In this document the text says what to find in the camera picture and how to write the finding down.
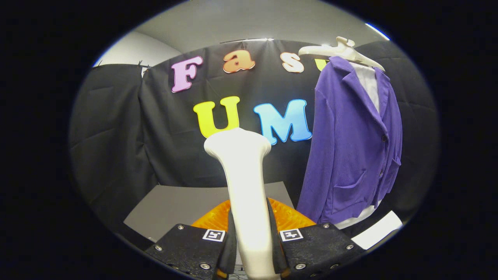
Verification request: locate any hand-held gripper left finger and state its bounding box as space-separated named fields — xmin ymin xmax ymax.
xmin=144 ymin=199 xmax=238 ymax=280

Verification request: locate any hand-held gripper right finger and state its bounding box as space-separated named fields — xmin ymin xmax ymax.
xmin=267 ymin=198 xmax=366 ymax=280

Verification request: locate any white garment steamer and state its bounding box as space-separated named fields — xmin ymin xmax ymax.
xmin=204 ymin=128 xmax=281 ymax=280

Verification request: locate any purple jacket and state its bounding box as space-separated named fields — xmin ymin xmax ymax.
xmin=296 ymin=56 xmax=403 ymax=225

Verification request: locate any white shirt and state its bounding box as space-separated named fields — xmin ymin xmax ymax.
xmin=334 ymin=62 xmax=384 ymax=230

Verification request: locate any white flat panel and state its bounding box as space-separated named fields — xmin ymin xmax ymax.
xmin=351 ymin=210 xmax=403 ymax=250

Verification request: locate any black backdrop cloth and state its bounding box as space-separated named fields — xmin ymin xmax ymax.
xmin=69 ymin=38 xmax=440 ymax=234

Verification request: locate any white plastic hanger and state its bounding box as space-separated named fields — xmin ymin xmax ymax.
xmin=298 ymin=36 xmax=386 ymax=72

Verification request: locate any rectangular ceiling light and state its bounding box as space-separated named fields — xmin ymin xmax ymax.
xmin=365 ymin=23 xmax=391 ymax=41

